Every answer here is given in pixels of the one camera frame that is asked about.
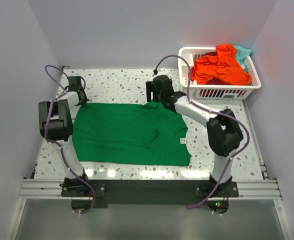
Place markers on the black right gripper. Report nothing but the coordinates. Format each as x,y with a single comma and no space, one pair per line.
151,88

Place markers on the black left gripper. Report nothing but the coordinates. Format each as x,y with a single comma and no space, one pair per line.
85,99

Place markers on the green t-shirt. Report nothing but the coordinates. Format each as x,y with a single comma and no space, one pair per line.
133,134

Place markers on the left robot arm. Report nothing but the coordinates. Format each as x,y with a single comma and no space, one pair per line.
56,127

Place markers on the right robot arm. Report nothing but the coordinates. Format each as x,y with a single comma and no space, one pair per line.
223,130

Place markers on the orange t-shirt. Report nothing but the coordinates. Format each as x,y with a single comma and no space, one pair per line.
229,69

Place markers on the white plastic basket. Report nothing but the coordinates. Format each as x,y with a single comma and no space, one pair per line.
190,54

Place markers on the teal t-shirt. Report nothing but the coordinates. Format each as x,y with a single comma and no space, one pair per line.
241,55

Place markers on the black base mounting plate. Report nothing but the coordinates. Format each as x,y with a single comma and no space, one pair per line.
217,205

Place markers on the aluminium frame rail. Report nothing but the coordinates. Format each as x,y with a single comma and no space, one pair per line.
265,189

